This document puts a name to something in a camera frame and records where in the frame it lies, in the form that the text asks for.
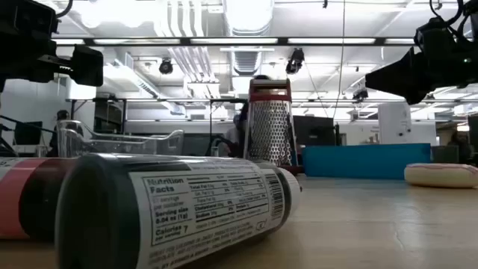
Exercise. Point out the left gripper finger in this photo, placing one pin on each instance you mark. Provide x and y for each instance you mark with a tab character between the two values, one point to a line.
87	66

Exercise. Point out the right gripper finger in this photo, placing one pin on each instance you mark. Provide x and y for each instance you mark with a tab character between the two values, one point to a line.
399	80

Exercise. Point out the pink frosted donut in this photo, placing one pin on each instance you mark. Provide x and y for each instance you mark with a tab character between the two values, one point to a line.
440	177

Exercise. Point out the pink icing bottle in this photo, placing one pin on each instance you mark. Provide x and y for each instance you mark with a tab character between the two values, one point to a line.
22	194

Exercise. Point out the black icing bottle white cap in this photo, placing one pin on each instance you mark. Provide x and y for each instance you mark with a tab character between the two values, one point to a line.
186	209

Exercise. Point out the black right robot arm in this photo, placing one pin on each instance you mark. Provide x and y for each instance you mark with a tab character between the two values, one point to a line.
463	45

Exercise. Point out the black ceiling spotlight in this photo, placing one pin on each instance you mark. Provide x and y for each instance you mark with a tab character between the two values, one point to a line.
360	94
295	61
166	66

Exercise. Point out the person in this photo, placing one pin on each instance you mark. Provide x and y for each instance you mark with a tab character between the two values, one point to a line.
62	116
241	123

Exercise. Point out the clear plastic container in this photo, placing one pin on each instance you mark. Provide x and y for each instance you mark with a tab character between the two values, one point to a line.
74	142

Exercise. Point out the teal plastic bin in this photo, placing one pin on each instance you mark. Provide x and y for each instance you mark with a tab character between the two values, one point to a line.
366	160

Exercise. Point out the black background monitor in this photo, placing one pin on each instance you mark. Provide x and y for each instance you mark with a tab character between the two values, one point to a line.
28	132

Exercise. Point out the black background screen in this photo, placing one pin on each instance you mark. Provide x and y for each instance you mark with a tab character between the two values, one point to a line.
313	130

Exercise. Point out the red steel box grater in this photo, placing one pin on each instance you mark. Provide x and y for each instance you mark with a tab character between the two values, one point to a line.
270	130

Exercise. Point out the ceiling air duct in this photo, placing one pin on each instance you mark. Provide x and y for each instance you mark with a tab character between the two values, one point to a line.
248	15

